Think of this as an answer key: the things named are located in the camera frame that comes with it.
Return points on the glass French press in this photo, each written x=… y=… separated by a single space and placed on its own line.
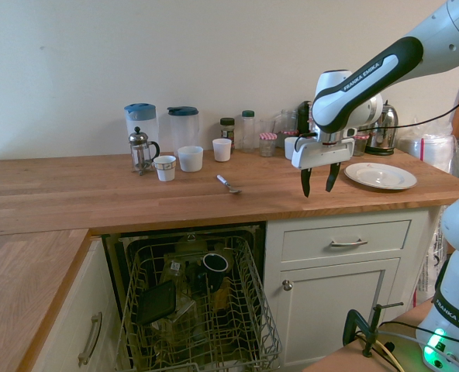
x=139 y=153

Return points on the clear glass tumbler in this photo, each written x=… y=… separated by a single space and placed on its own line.
x=267 y=126

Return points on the clear plastic bag pack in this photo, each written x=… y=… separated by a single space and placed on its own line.
x=433 y=149

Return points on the small patterned white cup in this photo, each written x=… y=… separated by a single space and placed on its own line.
x=164 y=168

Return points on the yellow item in rack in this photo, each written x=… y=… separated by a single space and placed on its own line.
x=221 y=294

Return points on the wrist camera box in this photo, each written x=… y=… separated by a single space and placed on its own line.
x=351 y=133

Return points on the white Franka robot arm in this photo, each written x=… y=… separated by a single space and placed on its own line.
x=369 y=77

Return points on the white dinner plate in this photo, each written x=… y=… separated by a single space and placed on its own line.
x=380 y=176

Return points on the wide white cup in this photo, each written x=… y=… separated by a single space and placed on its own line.
x=190 y=159

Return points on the built-in dishwasher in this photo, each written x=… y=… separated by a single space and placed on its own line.
x=113 y=255

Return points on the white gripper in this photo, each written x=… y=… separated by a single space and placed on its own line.
x=322 y=153

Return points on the black C-clamp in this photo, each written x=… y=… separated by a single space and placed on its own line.
x=355 y=319

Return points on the clear bottle green cap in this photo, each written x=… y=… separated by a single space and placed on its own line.
x=248 y=133

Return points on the clear pitcher dark-teal lid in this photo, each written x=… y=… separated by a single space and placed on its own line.
x=183 y=128

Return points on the tall black bottle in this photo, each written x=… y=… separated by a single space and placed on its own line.
x=304 y=116

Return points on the clear glass container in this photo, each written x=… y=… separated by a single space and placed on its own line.
x=173 y=271

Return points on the round metal door knob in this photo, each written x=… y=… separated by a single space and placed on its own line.
x=287 y=285

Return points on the cream cabinet door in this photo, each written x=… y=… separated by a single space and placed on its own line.
x=330 y=310

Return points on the stainless steel electric kettle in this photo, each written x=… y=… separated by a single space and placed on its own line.
x=384 y=131

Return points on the black mug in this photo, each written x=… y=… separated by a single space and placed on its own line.
x=214 y=267

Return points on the cream corner cabinet front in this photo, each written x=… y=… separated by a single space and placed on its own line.
x=74 y=294

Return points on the jam jar red-checked lid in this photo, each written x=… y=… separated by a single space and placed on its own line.
x=268 y=146
x=290 y=133
x=360 y=145

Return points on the spice jar dark lid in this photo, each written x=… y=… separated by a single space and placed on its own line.
x=227 y=129

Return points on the black square container lid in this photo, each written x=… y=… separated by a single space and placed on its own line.
x=156 y=302

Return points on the empty clear glass jar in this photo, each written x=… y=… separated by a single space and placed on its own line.
x=288 y=119

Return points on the clear pitcher light-blue lid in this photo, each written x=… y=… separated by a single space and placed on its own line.
x=140 y=116

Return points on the plain white cup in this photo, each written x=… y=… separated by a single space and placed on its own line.
x=221 y=151
x=288 y=149

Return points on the cream cabinet drawer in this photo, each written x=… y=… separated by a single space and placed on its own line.
x=311 y=240

